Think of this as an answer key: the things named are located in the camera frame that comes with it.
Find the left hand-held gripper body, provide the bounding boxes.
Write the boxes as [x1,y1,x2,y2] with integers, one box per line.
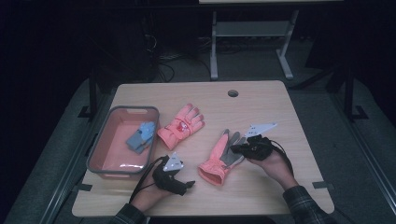
[151,151,189,197]

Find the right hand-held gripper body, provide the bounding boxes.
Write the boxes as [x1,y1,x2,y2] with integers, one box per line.
[239,122,278,161]

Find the pink glove with grey palm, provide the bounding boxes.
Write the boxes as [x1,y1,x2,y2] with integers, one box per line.
[197,128,250,188]

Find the pink plastic basket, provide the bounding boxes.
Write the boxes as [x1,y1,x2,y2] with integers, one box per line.
[86,105,161,180]

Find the person's left hand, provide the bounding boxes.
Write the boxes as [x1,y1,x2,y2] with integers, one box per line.
[129,167,173,214]

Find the person's right hand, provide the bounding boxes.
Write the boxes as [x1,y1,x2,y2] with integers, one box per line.
[247,148,300,191]

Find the pink glove with red print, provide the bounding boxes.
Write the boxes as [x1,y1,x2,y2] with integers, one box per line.
[156,103,205,151]

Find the grey tape strip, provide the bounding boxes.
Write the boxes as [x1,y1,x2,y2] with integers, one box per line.
[72,183,93,192]
[311,180,335,190]

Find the black metal stand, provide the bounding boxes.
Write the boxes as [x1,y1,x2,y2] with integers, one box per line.
[78,66,101,120]
[341,60,370,123]

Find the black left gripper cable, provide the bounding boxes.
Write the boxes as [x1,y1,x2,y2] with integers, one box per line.
[128,155,170,203]

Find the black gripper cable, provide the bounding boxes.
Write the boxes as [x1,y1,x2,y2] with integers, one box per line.
[270,139,295,177]
[128,155,170,203]

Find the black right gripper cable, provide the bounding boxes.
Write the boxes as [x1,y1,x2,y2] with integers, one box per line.
[270,139,295,177]

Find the grey metal floor rail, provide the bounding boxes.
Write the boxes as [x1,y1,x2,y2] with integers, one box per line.
[330,91,396,216]
[38,92,117,224]

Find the black floor cables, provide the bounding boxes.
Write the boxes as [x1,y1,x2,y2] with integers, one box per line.
[144,32,213,83]

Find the grey metal table frame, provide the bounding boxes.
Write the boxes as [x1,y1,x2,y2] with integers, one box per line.
[198,0,344,81]

